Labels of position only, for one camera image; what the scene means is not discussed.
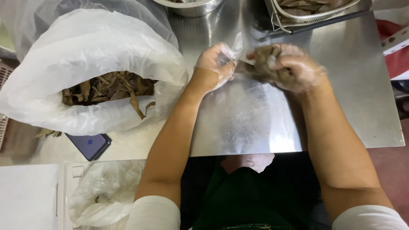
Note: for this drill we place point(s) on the heap of dried brown leaves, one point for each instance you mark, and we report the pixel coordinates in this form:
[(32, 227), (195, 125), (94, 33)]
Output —
[(107, 89)]

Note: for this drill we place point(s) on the dark smartphone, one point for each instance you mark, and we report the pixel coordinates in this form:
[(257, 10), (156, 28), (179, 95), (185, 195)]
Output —
[(90, 145)]

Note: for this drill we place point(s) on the person's right fingers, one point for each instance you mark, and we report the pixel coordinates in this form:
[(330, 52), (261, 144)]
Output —
[(281, 65)]

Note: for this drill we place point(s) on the crumpled clear plastic bag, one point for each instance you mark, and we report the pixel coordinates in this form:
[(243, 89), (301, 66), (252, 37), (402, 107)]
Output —
[(102, 195)]

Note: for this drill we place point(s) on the round steel colander bowl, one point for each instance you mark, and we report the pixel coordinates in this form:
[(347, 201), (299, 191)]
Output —
[(190, 6)]

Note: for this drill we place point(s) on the beige plastic crate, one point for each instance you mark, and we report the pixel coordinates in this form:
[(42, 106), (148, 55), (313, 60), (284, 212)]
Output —
[(3, 99)]

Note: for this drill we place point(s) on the white plastic container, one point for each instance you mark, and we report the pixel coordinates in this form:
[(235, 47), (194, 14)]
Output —
[(33, 196)]

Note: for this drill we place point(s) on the person's left fingers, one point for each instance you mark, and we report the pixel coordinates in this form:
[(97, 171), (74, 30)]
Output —
[(223, 60)]

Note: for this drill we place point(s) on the loose dried leaf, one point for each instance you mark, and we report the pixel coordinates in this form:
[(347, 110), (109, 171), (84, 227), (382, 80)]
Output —
[(48, 133)]

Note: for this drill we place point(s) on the dark green apron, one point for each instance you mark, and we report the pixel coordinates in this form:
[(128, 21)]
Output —
[(252, 195)]

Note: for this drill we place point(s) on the large clear plastic bag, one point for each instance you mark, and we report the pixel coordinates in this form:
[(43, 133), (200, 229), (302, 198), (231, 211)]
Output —
[(89, 64)]

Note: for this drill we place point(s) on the bundle of dried brown leaves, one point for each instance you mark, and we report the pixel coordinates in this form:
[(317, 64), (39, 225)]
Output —
[(262, 65)]

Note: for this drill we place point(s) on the person's right hand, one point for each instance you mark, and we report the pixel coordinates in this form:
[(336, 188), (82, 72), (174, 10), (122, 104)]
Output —
[(295, 72)]

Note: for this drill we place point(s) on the rectangular steel strainer tray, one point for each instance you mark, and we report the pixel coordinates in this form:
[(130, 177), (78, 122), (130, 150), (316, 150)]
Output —
[(314, 12)]

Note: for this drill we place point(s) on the red and white bag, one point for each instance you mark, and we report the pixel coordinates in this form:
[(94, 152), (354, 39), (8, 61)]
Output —
[(393, 48)]

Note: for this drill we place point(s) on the person's left hand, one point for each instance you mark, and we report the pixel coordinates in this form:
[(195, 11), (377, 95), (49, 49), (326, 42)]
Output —
[(213, 65)]

